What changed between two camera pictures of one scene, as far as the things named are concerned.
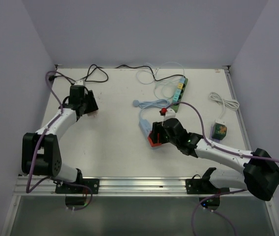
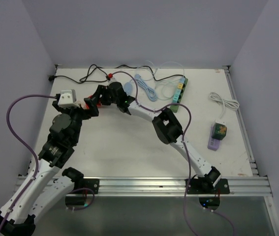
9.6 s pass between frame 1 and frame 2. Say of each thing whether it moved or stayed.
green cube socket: stayed
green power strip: stayed
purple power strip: stayed
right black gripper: moved
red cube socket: moved
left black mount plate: stayed
